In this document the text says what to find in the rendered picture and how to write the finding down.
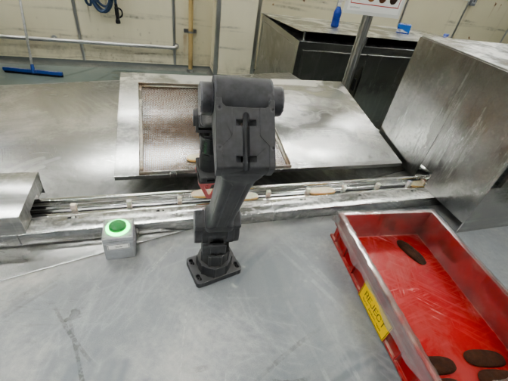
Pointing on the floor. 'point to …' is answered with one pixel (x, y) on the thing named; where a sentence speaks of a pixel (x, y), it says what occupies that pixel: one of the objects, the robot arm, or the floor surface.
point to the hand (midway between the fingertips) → (207, 191)
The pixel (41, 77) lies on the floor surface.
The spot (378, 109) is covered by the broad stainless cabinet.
